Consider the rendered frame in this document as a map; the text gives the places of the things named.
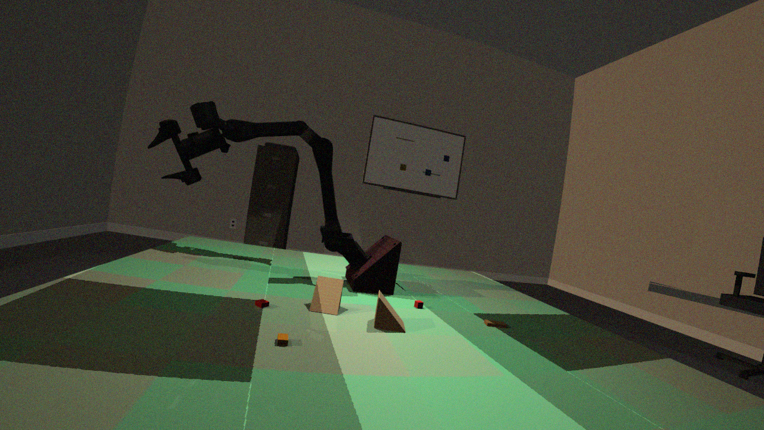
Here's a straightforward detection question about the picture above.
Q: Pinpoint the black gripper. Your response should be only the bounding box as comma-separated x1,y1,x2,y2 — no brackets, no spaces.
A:
147,119,206,185

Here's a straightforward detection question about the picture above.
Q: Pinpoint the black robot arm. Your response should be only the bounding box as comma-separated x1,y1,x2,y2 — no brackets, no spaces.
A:
187,101,372,271

